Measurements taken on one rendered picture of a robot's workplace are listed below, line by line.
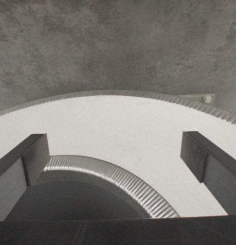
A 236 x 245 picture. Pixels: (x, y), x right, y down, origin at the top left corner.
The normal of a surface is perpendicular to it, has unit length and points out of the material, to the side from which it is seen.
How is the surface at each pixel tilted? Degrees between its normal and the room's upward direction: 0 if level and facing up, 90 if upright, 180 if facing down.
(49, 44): 0
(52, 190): 12
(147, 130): 90
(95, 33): 0
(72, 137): 90
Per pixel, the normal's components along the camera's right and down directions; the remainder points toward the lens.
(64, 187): -0.03, 0.65
